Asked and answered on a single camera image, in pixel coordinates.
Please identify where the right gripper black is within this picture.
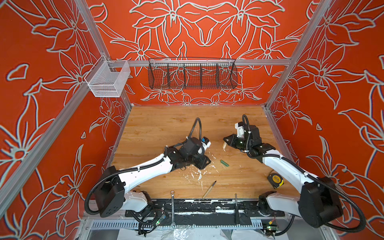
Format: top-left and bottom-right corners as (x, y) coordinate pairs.
(222, 133), (253, 152)

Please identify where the green pen cap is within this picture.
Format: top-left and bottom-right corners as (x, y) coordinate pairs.
(220, 160), (230, 167)

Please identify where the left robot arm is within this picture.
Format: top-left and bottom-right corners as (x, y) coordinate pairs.
(84, 130), (211, 218)

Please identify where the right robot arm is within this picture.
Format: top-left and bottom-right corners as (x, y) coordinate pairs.
(223, 115), (367, 233)

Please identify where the silver wrench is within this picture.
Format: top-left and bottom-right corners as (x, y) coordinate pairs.
(171, 191), (176, 229)

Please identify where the black clamp bar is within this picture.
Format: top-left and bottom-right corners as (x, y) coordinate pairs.
(235, 194), (240, 226)

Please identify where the yellow black tape measure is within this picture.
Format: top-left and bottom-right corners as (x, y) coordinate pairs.
(267, 173), (284, 189)

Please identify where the clear plastic bin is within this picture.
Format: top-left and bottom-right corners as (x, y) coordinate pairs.
(85, 55), (131, 98)

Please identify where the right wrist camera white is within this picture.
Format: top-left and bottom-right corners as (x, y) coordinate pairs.
(235, 122), (245, 138)

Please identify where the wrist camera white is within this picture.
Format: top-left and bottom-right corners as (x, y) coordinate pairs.
(201, 137), (211, 151)
(235, 122), (245, 138)

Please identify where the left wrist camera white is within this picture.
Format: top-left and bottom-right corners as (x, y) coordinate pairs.
(201, 137), (211, 151)

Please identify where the black mounting base plate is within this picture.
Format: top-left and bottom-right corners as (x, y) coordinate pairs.
(125, 199), (286, 227)

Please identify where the grey slotted cable duct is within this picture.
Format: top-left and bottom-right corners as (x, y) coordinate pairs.
(89, 219), (263, 230)

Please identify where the black wire basket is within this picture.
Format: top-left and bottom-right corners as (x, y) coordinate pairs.
(148, 58), (239, 90)

